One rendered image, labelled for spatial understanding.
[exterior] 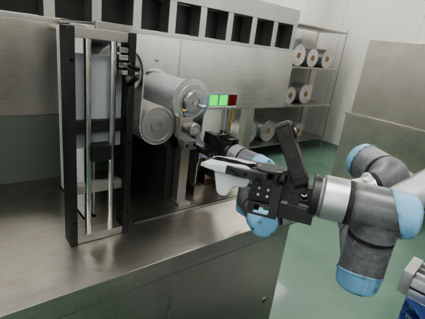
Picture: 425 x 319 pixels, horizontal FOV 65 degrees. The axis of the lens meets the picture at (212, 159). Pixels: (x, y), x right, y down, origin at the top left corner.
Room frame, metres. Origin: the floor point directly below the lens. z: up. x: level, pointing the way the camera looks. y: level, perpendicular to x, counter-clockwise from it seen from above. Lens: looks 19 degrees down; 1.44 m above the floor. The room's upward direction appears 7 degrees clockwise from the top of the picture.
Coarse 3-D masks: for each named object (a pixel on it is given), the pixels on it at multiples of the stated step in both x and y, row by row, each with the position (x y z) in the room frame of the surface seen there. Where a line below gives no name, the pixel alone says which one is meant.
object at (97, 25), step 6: (60, 18) 1.15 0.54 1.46; (72, 24) 1.04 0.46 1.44; (78, 24) 0.99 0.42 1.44; (84, 24) 0.96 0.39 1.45; (90, 24) 0.92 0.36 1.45; (96, 24) 0.87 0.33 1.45; (102, 24) 0.89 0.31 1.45; (108, 24) 0.89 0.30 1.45; (114, 24) 0.91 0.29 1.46; (120, 24) 0.92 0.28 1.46; (114, 30) 0.91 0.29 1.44; (120, 30) 0.92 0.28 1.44; (126, 30) 0.93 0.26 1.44; (132, 30) 0.94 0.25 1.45
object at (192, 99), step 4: (188, 92) 1.09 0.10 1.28; (192, 92) 1.08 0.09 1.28; (196, 92) 1.09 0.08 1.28; (184, 96) 1.08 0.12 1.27; (188, 96) 1.07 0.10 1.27; (192, 96) 1.08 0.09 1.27; (196, 96) 1.09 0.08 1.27; (200, 96) 1.10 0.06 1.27; (184, 100) 1.07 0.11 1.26; (188, 100) 1.07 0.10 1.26; (192, 100) 1.09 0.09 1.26; (196, 100) 1.09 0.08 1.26; (200, 100) 1.10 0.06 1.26; (184, 104) 1.07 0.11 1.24; (188, 104) 1.07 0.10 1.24; (192, 104) 1.09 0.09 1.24; (196, 104) 1.09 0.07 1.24; (184, 108) 1.08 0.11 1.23; (188, 108) 1.07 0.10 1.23; (192, 108) 1.08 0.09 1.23; (196, 108) 1.09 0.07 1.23; (200, 108) 1.11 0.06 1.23; (188, 112) 1.08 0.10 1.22; (192, 112) 1.08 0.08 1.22; (196, 112) 1.09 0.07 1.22
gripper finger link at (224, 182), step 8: (208, 160) 0.57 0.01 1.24; (216, 160) 0.57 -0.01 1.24; (216, 168) 0.55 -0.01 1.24; (224, 168) 0.54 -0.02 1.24; (248, 168) 0.54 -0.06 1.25; (216, 176) 0.55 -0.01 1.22; (224, 176) 0.55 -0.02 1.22; (232, 176) 0.55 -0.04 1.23; (216, 184) 0.55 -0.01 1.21; (224, 184) 0.55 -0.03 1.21; (232, 184) 0.54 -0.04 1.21; (240, 184) 0.54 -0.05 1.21; (248, 184) 0.54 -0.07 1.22; (224, 192) 0.54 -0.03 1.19
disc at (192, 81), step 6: (192, 78) 1.10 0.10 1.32; (180, 84) 1.07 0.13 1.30; (186, 84) 1.09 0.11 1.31; (198, 84) 1.12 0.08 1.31; (204, 84) 1.13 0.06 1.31; (180, 90) 1.07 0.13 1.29; (192, 90) 1.10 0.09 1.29; (204, 90) 1.14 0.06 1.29; (174, 96) 1.06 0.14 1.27; (174, 102) 1.06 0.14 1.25; (174, 108) 1.06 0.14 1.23; (180, 114) 1.08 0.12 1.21
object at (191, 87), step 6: (192, 84) 1.10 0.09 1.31; (186, 90) 1.08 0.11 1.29; (198, 90) 1.12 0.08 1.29; (180, 96) 1.07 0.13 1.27; (204, 96) 1.13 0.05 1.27; (180, 102) 1.07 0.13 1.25; (204, 102) 1.14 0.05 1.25; (180, 108) 1.07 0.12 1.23; (186, 114) 1.09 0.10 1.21; (192, 114) 1.11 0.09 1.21; (198, 114) 1.12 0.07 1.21
